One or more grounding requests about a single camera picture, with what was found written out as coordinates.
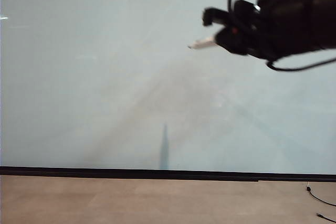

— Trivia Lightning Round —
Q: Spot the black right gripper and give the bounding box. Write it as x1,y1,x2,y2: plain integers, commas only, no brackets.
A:
202,0,276,58

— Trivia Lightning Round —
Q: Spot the white whiteboard marker pen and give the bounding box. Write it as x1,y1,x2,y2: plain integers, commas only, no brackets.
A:
187,36,218,50

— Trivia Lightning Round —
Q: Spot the white whiteboard with black frame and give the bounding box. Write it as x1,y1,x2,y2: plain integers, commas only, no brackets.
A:
0,0,336,183

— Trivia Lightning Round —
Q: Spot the black table edge rail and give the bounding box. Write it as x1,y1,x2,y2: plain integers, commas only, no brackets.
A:
0,173,260,183

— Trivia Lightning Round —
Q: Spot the black cable with plug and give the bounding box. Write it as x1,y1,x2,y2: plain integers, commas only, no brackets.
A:
305,182,336,207

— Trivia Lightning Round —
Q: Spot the thin black cable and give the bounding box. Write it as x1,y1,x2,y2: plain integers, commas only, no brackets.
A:
316,212,336,223

